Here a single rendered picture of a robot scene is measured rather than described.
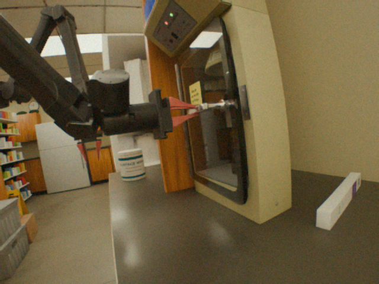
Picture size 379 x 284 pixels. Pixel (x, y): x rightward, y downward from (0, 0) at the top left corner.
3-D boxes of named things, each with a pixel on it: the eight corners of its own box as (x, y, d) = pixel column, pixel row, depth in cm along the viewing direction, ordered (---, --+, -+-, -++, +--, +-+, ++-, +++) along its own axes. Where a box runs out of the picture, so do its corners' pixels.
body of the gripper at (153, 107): (163, 87, 37) (126, 90, 34) (170, 138, 38) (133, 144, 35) (156, 94, 43) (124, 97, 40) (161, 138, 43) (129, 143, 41)
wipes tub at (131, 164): (143, 173, 106) (139, 147, 105) (148, 177, 94) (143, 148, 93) (121, 177, 101) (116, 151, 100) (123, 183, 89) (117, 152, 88)
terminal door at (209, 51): (193, 177, 65) (178, 63, 62) (247, 206, 37) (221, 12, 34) (191, 178, 65) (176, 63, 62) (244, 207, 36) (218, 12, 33)
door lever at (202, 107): (206, 115, 47) (205, 105, 47) (226, 111, 38) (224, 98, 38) (186, 118, 45) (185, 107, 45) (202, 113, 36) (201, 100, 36)
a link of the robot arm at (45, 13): (57, 12, 69) (42, -1, 59) (79, 18, 68) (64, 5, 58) (18, 99, 70) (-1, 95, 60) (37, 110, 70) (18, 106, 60)
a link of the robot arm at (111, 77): (82, 110, 39) (67, 136, 33) (73, 62, 31) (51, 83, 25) (133, 114, 41) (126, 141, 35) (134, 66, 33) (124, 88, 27)
